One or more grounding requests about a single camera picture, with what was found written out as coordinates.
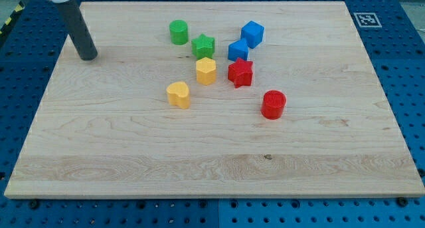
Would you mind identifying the red star block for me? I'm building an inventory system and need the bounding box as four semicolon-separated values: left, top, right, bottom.
228;58;254;88

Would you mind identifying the green star block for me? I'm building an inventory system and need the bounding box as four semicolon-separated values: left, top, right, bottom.
191;34;215;60

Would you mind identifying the light wooden board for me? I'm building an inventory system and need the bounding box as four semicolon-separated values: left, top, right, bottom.
5;1;424;199

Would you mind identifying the yellow heart block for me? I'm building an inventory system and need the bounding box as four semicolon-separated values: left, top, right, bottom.
166;81;191;109

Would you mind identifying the yellow hexagon block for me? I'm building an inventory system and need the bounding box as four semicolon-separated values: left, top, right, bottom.
196;57;216;85

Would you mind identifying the red cylinder block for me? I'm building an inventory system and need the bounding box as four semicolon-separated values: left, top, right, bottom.
260;90;287;120

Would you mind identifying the blue pentagon block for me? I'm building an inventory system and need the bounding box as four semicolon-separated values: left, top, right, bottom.
228;39;249;61

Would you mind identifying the blue cube block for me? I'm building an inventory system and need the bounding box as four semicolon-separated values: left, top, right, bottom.
240;21;264;49

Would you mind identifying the green cylinder block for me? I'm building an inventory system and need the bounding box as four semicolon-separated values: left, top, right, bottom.
169;20;189;45

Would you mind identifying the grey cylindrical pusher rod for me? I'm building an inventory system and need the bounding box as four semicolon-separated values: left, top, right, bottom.
56;0;98;60

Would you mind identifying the white fiducial marker tag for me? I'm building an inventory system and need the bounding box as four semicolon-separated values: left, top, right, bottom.
354;12;382;28

